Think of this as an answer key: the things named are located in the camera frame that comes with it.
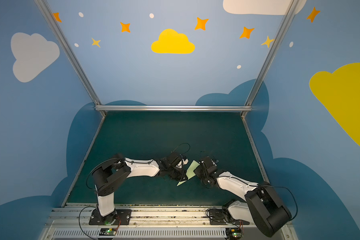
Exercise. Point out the right aluminium frame post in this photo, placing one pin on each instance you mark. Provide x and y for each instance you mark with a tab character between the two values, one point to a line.
280	34

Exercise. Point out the back horizontal aluminium bar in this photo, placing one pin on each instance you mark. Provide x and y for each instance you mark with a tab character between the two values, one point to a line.
174	108

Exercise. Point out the aluminium frame post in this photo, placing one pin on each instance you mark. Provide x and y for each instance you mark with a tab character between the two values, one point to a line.
280	34
59	34

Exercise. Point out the aluminium front rail bed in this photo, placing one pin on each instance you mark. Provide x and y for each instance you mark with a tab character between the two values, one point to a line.
146	223

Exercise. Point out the dark green table mat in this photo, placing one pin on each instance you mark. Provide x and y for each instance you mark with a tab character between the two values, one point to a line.
148	135

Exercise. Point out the right green controller board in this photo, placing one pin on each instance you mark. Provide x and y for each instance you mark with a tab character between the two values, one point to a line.
233	233

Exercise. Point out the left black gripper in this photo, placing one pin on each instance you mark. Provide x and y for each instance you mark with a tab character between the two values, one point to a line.
178	172

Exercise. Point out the green controller board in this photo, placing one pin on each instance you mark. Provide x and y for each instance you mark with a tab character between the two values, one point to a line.
233	233
108	232

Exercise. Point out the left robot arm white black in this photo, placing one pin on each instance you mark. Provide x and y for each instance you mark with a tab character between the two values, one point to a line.
111	174

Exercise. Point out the left green controller board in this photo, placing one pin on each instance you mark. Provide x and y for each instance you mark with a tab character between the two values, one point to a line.
108	232

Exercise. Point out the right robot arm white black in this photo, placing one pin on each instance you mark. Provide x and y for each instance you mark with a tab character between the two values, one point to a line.
259	204

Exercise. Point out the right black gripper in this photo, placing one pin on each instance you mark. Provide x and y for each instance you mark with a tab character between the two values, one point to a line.
200	173

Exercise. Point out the left aluminium frame post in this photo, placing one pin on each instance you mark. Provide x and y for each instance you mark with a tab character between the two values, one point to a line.
59	34

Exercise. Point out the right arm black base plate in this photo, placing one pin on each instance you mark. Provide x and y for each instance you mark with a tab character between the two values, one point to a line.
222	217

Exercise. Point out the light green paper sheet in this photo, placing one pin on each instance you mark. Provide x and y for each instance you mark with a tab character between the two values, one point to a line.
190	172

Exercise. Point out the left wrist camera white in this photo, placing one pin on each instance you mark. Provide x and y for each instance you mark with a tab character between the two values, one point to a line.
183	162

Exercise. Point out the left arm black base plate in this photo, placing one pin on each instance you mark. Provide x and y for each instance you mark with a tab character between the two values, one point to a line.
115	218

